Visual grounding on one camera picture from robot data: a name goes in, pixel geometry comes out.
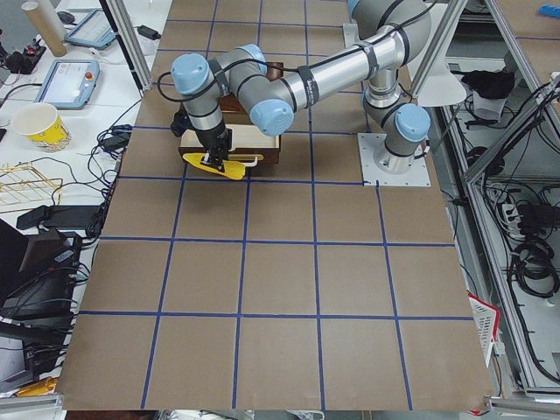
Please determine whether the cardboard tube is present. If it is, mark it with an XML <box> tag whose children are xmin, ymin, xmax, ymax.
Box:
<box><xmin>21</xmin><ymin>0</ymin><xmax>67</xmax><ymax>57</ymax></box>

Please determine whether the yellow white paper cup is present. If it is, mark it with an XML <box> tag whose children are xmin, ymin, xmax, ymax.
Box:
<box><xmin>11</xmin><ymin>102</ymin><xmax>71</xmax><ymax>152</ymax></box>

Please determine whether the near teach pendant tablet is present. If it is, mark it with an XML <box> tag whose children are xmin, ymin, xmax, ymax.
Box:
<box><xmin>34</xmin><ymin>59</ymin><xmax>100</xmax><ymax>110</ymax></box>

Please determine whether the wooden drawer box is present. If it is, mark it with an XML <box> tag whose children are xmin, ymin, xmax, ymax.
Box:
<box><xmin>178</xmin><ymin>61</ymin><xmax>285</xmax><ymax>167</ymax></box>

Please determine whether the white lamp shade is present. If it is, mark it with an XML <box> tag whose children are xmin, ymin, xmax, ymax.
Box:
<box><xmin>413</xmin><ymin>47</ymin><xmax>466</xmax><ymax>108</ymax></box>

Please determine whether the red white plastic basket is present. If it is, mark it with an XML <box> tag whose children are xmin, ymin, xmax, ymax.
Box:
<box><xmin>468</xmin><ymin>293</ymin><xmax>500</xmax><ymax>366</ymax></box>

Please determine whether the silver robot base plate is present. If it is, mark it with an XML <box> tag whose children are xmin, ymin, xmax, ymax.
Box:
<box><xmin>358</xmin><ymin>133</ymin><xmax>431</xmax><ymax>187</ymax></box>

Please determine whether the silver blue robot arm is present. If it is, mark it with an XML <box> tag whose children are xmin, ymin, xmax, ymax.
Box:
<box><xmin>171</xmin><ymin>1</ymin><xmax>431</xmax><ymax>179</ymax></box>

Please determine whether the aluminium frame post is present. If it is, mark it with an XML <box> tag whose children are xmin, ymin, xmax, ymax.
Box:
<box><xmin>99</xmin><ymin>0</ymin><xmax>153</xmax><ymax>92</ymax></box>

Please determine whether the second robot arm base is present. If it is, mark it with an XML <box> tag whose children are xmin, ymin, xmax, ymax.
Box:
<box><xmin>362</xmin><ymin>70</ymin><xmax>431</xmax><ymax>158</ymax></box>

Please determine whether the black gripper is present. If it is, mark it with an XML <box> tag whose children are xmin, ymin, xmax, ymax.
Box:
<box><xmin>197</xmin><ymin>127</ymin><xmax>232</xmax><ymax>172</ymax></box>

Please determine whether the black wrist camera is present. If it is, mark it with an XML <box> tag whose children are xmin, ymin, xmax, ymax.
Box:
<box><xmin>170</xmin><ymin>109</ymin><xmax>191</xmax><ymax>137</ymax></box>

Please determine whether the far teach pendant tablet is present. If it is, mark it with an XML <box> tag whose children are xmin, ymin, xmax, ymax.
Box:
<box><xmin>65</xmin><ymin>9</ymin><xmax>116</xmax><ymax>49</ymax></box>

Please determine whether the gold wire rack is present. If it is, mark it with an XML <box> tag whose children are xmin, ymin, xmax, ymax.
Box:
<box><xmin>0</xmin><ymin>163</ymin><xmax>63</xmax><ymax>214</ymax></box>

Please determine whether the teach pendant tablet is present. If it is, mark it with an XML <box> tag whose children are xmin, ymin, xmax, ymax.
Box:
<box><xmin>65</xmin><ymin>9</ymin><xmax>116</xmax><ymax>49</ymax></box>
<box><xmin>34</xmin><ymin>59</ymin><xmax>100</xmax><ymax>110</ymax></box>

